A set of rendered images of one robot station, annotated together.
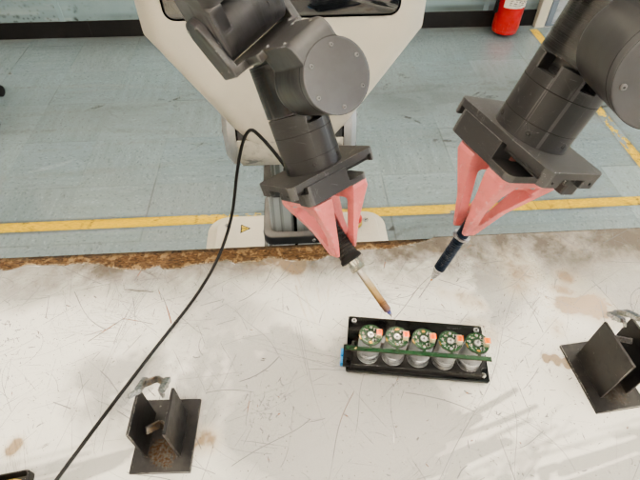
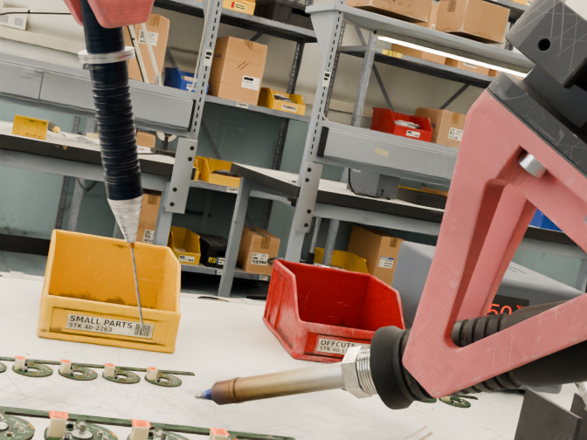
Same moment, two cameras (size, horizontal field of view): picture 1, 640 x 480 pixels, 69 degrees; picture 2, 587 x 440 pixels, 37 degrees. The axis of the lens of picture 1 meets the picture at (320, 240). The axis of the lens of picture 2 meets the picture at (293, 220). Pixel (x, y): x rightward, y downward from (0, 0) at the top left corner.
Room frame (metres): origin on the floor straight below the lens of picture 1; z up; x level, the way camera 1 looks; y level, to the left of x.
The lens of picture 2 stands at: (0.54, -0.16, 0.93)
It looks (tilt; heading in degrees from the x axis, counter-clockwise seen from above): 6 degrees down; 160
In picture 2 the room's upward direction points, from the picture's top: 12 degrees clockwise
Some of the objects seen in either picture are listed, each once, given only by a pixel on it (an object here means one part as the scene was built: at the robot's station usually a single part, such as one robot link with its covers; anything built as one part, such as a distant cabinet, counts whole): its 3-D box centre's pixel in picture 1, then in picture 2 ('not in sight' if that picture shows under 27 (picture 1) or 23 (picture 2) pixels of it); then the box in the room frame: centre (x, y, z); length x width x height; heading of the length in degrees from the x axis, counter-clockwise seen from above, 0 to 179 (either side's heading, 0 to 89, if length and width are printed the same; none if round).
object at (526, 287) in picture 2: not in sight; (474, 315); (-0.12, 0.28, 0.80); 0.15 x 0.12 x 0.10; 172
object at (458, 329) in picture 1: (414, 350); not in sight; (0.27, -0.11, 0.76); 0.16 x 0.07 x 0.01; 85
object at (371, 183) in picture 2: not in sight; (372, 182); (-2.34, 1.18, 0.80); 0.15 x 0.12 x 0.10; 23
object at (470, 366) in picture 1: (471, 353); not in sight; (0.25, -0.17, 0.79); 0.02 x 0.02 x 0.05
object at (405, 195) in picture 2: not in sight; (433, 200); (-2.38, 1.46, 0.77); 0.24 x 0.16 x 0.04; 92
